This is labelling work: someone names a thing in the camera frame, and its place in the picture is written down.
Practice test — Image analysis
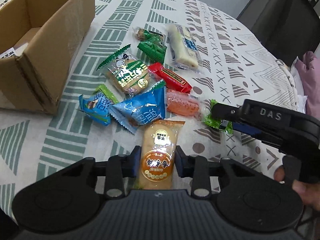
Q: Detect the blue triangular snack packet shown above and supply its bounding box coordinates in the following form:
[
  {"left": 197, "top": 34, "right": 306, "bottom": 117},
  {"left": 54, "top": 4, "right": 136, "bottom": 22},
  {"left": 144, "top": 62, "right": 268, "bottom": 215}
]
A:
[{"left": 109, "top": 87, "right": 166, "bottom": 134}]

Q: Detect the person right hand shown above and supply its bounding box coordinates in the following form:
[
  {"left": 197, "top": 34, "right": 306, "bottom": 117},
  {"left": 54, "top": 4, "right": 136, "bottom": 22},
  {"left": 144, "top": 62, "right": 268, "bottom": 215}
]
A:
[{"left": 273, "top": 165, "right": 320, "bottom": 211}]

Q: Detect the dark chair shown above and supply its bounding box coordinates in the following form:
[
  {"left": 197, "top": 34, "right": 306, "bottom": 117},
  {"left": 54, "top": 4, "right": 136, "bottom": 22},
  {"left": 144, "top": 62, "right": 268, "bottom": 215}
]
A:
[{"left": 237, "top": 0, "right": 319, "bottom": 66}]

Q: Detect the white blue cake bar packet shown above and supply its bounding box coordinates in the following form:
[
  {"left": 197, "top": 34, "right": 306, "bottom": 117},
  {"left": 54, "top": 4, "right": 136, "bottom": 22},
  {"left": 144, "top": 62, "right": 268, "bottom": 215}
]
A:
[{"left": 167, "top": 23, "right": 202, "bottom": 73}]

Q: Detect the dark green candy packet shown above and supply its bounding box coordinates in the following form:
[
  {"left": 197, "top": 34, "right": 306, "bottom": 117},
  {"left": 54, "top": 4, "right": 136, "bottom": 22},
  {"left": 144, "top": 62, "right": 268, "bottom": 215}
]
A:
[{"left": 137, "top": 31, "right": 167, "bottom": 64}]

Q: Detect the small green snack packet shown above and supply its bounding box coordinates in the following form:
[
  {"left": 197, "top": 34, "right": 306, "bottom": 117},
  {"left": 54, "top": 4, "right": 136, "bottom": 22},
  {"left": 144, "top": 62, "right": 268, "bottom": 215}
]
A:
[{"left": 201, "top": 99, "right": 233, "bottom": 134}]

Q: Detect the orange biscuit packet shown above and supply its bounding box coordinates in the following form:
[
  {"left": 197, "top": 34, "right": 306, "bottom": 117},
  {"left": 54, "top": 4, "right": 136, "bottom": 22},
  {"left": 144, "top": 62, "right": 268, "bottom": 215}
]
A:
[{"left": 136, "top": 120, "right": 185, "bottom": 190}]

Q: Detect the red sesame candy packet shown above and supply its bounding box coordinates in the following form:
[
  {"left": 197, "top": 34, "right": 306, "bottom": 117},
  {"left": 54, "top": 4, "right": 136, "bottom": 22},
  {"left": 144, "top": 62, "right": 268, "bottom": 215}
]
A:
[{"left": 148, "top": 62, "right": 193, "bottom": 94}]

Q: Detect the blue plum candy packet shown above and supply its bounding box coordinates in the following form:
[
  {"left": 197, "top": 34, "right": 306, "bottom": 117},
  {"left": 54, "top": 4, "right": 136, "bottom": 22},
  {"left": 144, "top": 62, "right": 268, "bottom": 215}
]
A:
[{"left": 79, "top": 92, "right": 113, "bottom": 126}]

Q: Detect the green white cookie packet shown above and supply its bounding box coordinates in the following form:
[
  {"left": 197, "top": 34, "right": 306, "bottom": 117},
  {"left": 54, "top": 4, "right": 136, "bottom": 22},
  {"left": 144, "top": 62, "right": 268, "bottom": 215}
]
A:
[{"left": 96, "top": 44, "right": 165, "bottom": 98}]

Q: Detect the cardboard box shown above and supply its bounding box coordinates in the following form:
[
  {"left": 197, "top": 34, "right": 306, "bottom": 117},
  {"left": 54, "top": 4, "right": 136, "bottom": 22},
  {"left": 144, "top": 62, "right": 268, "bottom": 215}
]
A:
[{"left": 1, "top": 0, "right": 95, "bottom": 114}]

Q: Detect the orange red snack packet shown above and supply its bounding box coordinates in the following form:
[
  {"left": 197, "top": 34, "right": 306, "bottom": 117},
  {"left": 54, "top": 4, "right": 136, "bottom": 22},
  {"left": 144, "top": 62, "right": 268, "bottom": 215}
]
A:
[{"left": 165, "top": 89, "right": 202, "bottom": 119}]

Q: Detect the brown nut candy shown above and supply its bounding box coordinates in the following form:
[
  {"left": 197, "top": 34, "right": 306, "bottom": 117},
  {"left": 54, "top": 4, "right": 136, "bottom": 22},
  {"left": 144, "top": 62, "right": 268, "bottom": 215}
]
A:
[{"left": 136, "top": 28, "right": 149, "bottom": 41}]

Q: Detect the pink cloth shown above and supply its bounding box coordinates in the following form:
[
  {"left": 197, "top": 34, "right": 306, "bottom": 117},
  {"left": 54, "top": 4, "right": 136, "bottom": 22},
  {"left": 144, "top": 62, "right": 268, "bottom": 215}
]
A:
[{"left": 295, "top": 51, "right": 320, "bottom": 119}]

